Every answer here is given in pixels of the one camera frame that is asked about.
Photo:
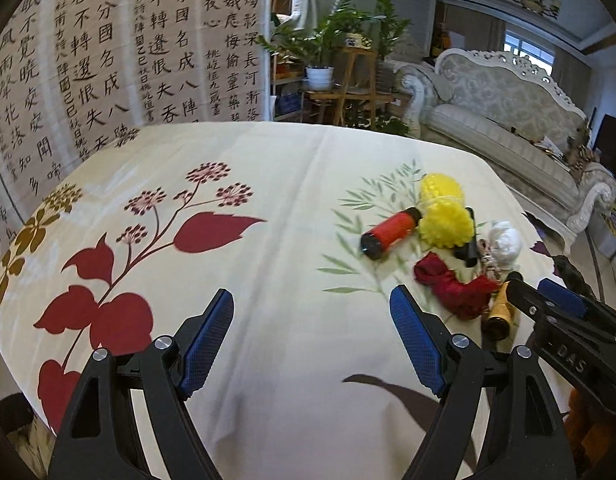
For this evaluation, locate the dark red crumpled bag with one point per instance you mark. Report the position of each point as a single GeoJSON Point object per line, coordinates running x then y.
{"type": "Point", "coordinates": [453, 285]}

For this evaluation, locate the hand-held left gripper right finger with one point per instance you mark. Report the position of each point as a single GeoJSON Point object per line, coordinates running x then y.
{"type": "Point", "coordinates": [418, 340]}

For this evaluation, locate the calligraphy paper screen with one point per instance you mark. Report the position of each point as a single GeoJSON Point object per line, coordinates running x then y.
{"type": "Point", "coordinates": [112, 60]}

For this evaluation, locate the low wooden shelf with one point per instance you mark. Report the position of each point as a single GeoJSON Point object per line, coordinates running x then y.
{"type": "Point", "coordinates": [323, 95]}

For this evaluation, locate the small leafy floor plant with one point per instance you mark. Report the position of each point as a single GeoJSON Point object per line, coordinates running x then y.
{"type": "Point", "coordinates": [393, 125]}

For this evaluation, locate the tiger print cloth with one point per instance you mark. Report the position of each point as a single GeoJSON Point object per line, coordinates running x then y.
{"type": "Point", "coordinates": [583, 160]}

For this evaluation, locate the tall green potted plant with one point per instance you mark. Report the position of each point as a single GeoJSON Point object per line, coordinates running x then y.
{"type": "Point", "coordinates": [390, 30]}

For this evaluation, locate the window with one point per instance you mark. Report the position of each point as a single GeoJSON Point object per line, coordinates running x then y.
{"type": "Point", "coordinates": [528, 50]}

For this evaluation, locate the floral tablecloth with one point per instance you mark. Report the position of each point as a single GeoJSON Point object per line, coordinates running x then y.
{"type": "Point", "coordinates": [288, 185]}

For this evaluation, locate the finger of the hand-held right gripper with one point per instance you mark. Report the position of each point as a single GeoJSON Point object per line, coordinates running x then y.
{"type": "Point", "coordinates": [530, 297]}
{"type": "Point", "coordinates": [563, 295]}

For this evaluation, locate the black television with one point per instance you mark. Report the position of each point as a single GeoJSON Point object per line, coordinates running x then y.
{"type": "Point", "coordinates": [615, 137]}

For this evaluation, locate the gold bottle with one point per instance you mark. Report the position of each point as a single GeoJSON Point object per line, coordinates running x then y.
{"type": "Point", "coordinates": [498, 317]}

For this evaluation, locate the white plastic bag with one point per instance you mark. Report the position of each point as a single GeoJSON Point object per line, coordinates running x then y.
{"type": "Point", "coordinates": [505, 242]}

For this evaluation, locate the black plastic tube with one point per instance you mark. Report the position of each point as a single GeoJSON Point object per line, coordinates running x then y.
{"type": "Point", "coordinates": [471, 255]}

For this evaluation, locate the ornate white sofa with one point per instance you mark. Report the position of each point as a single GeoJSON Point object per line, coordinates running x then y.
{"type": "Point", "coordinates": [488, 130]}

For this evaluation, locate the small decorated box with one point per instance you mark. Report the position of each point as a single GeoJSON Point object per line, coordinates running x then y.
{"type": "Point", "coordinates": [355, 40]}

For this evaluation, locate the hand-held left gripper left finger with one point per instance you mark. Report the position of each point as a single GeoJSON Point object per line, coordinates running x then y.
{"type": "Point", "coordinates": [207, 345]}

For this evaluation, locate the blue box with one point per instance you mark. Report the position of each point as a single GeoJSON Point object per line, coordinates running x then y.
{"type": "Point", "coordinates": [290, 102]}

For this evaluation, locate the storage box with cloth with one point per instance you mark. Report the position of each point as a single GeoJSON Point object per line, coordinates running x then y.
{"type": "Point", "coordinates": [613, 235]}

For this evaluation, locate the yellow foam fruit net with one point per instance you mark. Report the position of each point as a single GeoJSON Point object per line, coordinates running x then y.
{"type": "Point", "coordinates": [445, 220]}

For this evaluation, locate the green plant in white pot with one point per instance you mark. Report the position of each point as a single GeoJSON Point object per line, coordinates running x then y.
{"type": "Point", "coordinates": [319, 77]}

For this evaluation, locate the red cylindrical can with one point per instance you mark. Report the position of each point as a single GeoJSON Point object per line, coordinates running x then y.
{"type": "Point", "coordinates": [390, 232]}

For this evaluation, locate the brown window curtain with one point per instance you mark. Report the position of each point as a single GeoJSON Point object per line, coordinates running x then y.
{"type": "Point", "coordinates": [570, 67]}

